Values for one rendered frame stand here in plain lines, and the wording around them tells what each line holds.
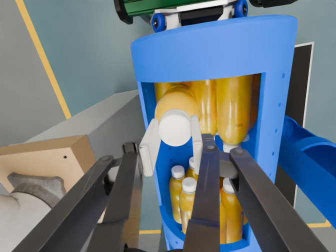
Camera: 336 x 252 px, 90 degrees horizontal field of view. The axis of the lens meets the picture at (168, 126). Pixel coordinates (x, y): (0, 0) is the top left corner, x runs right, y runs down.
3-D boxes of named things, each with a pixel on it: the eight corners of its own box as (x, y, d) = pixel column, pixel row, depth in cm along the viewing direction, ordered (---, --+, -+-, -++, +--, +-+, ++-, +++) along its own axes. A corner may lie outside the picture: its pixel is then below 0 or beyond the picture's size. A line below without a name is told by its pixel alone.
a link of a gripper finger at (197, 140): (192, 143, 13) (202, 142, 13) (190, 115, 19) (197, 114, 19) (194, 175, 14) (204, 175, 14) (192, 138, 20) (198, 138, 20)
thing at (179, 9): (179, 29, 46) (177, 20, 35) (178, 19, 45) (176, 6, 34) (216, 23, 45) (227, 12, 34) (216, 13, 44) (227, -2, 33)
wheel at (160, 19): (160, 31, 42) (167, 31, 43) (157, 10, 40) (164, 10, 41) (152, 34, 45) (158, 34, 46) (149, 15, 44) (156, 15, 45)
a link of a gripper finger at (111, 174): (138, 183, 13) (101, 185, 13) (149, 150, 17) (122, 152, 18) (135, 167, 12) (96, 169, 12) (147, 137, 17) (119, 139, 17)
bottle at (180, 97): (160, 108, 39) (140, 144, 21) (168, 78, 36) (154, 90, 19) (189, 117, 39) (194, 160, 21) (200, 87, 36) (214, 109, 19)
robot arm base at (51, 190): (34, 216, 64) (21, 231, 59) (8, 172, 54) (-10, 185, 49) (79, 221, 62) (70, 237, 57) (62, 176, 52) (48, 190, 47)
